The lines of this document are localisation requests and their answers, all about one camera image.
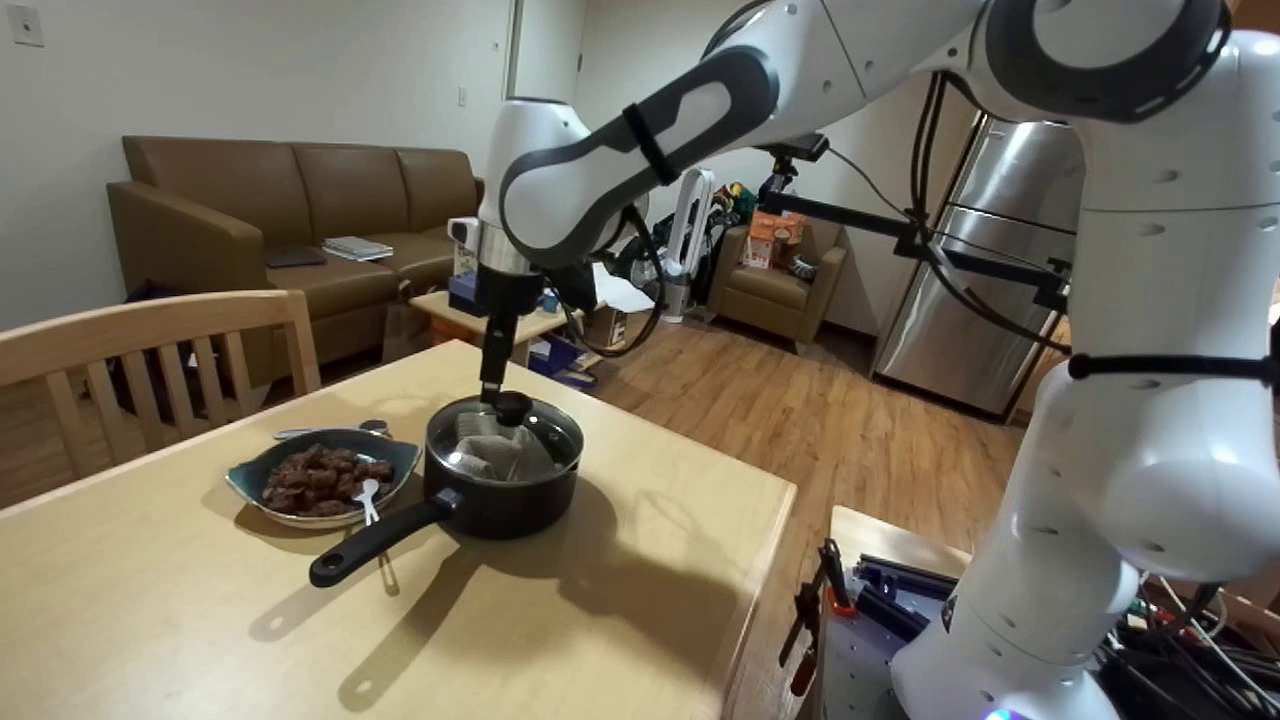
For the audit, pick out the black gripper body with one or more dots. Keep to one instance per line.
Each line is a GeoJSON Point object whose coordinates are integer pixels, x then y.
{"type": "Point", "coordinates": [502, 294]}

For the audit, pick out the glass lid with black knob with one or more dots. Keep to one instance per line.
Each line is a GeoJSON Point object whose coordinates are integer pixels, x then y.
{"type": "Point", "coordinates": [535, 446]}

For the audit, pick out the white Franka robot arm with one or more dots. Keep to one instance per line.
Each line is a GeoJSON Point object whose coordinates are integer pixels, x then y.
{"type": "Point", "coordinates": [1175, 401]}

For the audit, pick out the open cardboard box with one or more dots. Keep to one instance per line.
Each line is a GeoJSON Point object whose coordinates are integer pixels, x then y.
{"type": "Point", "coordinates": [466, 286]}

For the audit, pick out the wooden coffee table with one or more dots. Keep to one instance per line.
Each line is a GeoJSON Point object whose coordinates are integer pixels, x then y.
{"type": "Point", "coordinates": [446, 323]}

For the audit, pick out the loose white paper sheets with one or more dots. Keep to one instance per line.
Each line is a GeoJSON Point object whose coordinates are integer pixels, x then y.
{"type": "Point", "coordinates": [625, 294]}

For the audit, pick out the small round metal scoop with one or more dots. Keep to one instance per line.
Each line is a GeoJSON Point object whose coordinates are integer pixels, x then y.
{"type": "Point", "coordinates": [372, 430]}

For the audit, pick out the white papers stack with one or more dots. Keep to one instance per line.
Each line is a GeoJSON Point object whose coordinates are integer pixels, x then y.
{"type": "Point", "coordinates": [357, 249]}

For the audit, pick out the white spoon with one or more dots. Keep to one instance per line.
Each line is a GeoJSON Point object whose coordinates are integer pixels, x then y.
{"type": "Point", "coordinates": [365, 502]}

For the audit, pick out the white upright appliance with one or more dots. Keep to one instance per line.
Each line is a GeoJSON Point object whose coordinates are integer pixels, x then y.
{"type": "Point", "coordinates": [695, 222]}

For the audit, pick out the brown food pieces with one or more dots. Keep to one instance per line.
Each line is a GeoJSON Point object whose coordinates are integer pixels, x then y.
{"type": "Point", "coordinates": [312, 482]}

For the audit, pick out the white door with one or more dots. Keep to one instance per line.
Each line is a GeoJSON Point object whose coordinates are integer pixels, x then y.
{"type": "Point", "coordinates": [543, 46]}

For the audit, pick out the plate with food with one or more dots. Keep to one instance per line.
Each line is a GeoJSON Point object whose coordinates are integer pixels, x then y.
{"type": "Point", "coordinates": [260, 473]}

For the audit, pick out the orange box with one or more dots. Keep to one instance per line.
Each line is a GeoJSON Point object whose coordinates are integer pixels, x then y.
{"type": "Point", "coordinates": [760, 241]}

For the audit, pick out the brown armchair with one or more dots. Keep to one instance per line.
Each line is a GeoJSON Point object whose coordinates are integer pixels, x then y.
{"type": "Point", "coordinates": [780, 302]}

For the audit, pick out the brown sofa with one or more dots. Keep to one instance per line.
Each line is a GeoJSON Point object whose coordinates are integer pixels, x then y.
{"type": "Point", "coordinates": [212, 215]}

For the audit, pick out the light wooden chair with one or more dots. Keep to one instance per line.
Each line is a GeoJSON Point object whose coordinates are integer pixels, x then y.
{"type": "Point", "coordinates": [146, 334]}

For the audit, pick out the red and black clamp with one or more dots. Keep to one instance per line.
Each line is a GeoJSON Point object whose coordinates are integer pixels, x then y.
{"type": "Point", "coordinates": [807, 624]}

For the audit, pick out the stainless steel refrigerator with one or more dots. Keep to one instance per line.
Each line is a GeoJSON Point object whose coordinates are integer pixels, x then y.
{"type": "Point", "coordinates": [984, 334]}

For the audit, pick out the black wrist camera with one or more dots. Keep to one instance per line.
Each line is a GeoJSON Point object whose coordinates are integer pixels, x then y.
{"type": "Point", "coordinates": [565, 281]}

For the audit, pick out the black camera mount rod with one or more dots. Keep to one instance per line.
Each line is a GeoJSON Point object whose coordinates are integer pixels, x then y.
{"type": "Point", "coordinates": [852, 222]}

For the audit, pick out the white light switch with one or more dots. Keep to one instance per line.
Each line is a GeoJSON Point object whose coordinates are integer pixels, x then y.
{"type": "Point", "coordinates": [24, 24]}

